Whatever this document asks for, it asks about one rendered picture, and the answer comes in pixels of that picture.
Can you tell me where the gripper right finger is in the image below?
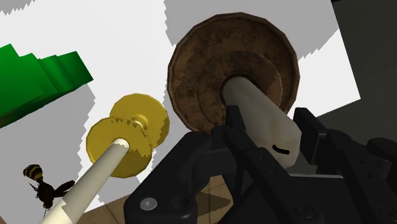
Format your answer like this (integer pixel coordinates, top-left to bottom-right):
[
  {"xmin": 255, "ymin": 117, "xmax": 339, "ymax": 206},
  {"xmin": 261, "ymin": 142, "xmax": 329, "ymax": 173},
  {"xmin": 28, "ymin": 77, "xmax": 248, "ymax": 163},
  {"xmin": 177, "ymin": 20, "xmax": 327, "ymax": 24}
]
[{"xmin": 292, "ymin": 107, "xmax": 397, "ymax": 224}]

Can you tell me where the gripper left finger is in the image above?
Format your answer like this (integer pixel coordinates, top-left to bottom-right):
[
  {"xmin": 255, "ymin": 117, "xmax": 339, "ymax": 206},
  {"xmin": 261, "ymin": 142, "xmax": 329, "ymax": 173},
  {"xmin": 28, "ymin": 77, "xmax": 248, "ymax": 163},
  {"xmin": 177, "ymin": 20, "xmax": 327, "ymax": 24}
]
[{"xmin": 123, "ymin": 105, "xmax": 292, "ymax": 224}]

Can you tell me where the white candle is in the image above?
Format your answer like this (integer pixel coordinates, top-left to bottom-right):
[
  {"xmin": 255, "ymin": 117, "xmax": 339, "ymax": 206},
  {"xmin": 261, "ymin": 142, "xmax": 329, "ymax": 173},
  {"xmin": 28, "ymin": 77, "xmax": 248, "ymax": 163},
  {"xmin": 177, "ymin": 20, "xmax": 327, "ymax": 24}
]
[
  {"xmin": 38, "ymin": 93, "xmax": 171, "ymax": 224},
  {"xmin": 167, "ymin": 11, "xmax": 302, "ymax": 170}
]

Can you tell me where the white candle in gold holder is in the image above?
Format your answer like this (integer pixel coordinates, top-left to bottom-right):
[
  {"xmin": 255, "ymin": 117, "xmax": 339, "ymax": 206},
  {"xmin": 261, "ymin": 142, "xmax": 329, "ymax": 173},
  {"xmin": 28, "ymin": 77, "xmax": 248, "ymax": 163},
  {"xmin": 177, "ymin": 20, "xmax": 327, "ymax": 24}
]
[{"xmin": 38, "ymin": 93, "xmax": 171, "ymax": 224}]

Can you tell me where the black and yellow bee figure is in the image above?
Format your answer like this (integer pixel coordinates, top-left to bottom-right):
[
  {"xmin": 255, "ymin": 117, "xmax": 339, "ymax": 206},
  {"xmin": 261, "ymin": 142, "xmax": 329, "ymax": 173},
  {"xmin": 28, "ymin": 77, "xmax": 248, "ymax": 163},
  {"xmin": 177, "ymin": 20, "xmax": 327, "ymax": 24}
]
[{"xmin": 22, "ymin": 164, "xmax": 76, "ymax": 218}]

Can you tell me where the green stepped shape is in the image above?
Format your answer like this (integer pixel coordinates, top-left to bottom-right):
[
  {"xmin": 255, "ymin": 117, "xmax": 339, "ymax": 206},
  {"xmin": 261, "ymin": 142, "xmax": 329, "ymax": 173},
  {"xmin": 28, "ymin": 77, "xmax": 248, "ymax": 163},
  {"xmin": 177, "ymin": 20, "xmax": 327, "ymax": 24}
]
[{"xmin": 0, "ymin": 43, "xmax": 94, "ymax": 130}]

